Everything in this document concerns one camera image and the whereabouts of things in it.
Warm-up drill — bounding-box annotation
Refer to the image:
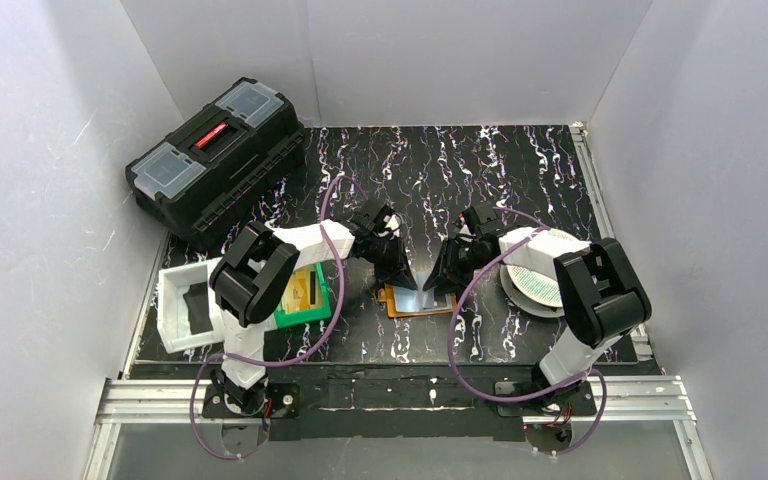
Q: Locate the orange leather card holder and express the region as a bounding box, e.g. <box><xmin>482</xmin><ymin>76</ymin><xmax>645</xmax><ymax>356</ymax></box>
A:
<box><xmin>378</xmin><ymin>284</ymin><xmax>457</xmax><ymax>319</ymax></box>

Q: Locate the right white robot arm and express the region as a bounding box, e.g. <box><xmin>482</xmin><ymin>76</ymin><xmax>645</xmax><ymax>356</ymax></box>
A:
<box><xmin>423</xmin><ymin>203</ymin><xmax>652</xmax><ymax>403</ymax></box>

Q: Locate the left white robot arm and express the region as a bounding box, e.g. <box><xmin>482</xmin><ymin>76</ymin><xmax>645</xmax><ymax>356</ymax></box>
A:
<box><xmin>208</xmin><ymin>200</ymin><xmax>417</xmax><ymax>404</ymax></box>

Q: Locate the gold card in bin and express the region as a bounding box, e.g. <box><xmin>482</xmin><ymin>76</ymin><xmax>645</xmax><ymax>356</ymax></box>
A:
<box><xmin>281</xmin><ymin>267</ymin><xmax>320</xmax><ymax>314</ymax></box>

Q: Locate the white filament spool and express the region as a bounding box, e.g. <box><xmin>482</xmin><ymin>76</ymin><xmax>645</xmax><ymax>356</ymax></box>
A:
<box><xmin>499</xmin><ymin>227</ymin><xmax>590</xmax><ymax>319</ymax></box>

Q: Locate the green plastic bin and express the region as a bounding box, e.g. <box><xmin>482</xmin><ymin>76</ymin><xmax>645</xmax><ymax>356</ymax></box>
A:
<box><xmin>274</xmin><ymin>263</ymin><xmax>332</xmax><ymax>328</ymax></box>

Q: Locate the black plastic toolbox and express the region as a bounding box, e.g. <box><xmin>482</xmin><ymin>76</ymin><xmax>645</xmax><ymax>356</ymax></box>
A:
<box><xmin>125</xmin><ymin>77</ymin><xmax>305</xmax><ymax>250</ymax></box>

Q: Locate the white foam tray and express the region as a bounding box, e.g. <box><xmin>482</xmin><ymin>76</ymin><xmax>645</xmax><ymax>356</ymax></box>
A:
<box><xmin>156</xmin><ymin>258</ymin><xmax>224</xmax><ymax>354</ymax></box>

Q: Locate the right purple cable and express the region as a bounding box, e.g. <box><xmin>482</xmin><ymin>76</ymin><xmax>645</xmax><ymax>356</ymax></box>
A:
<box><xmin>448</xmin><ymin>206</ymin><xmax>609</xmax><ymax>458</ymax></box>

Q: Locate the purple cable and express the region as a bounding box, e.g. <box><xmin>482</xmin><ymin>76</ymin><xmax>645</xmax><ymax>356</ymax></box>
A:
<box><xmin>448</xmin><ymin>206</ymin><xmax>609</xmax><ymax>458</ymax></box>
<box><xmin>189</xmin><ymin>174</ymin><xmax>369</xmax><ymax>462</ymax></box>

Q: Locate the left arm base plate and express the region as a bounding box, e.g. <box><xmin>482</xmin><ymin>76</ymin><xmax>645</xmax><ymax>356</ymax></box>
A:
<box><xmin>196</xmin><ymin>382</ymin><xmax>301</xmax><ymax>419</ymax></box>

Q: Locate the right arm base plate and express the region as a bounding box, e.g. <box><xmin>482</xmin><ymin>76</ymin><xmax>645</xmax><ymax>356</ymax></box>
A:
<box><xmin>495</xmin><ymin>381</ymin><xmax>599</xmax><ymax>422</ymax></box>

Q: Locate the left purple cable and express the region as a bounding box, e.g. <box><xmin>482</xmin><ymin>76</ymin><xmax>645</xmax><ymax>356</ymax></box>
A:
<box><xmin>189</xmin><ymin>174</ymin><xmax>369</xmax><ymax>462</ymax></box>

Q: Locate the aluminium frame rail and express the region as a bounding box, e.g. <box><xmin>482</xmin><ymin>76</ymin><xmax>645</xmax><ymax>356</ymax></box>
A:
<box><xmin>85</xmin><ymin>369</ymin><xmax>712</xmax><ymax>479</ymax></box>

